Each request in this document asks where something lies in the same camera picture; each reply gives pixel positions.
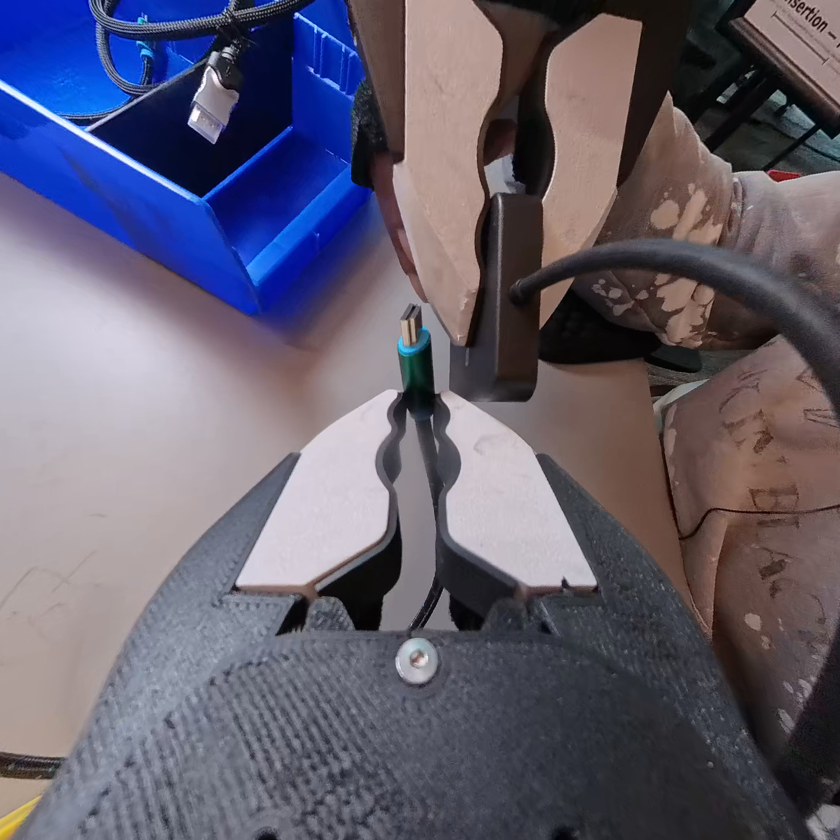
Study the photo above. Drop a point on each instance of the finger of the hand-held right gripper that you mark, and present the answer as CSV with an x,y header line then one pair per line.
x,y
584,131
446,131

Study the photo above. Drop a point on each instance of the black framed text sign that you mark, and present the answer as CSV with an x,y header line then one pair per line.
x,y
794,46

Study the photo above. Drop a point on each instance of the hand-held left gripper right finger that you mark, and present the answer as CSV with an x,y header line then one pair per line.
x,y
518,512

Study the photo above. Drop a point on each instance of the yellow storage bin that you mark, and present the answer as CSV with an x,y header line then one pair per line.
x,y
16,823

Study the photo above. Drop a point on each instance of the person's right hand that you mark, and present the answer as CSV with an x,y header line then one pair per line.
x,y
394,223

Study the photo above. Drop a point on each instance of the blue storage bin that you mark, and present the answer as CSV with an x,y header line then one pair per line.
x,y
164,216

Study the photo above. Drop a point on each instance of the person's right forearm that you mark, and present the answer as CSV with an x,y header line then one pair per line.
x,y
676,216

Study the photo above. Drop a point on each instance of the black hdmi adapter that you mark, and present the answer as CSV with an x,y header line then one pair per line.
x,y
512,341

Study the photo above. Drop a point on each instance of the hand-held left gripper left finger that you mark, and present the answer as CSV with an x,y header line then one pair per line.
x,y
315,512

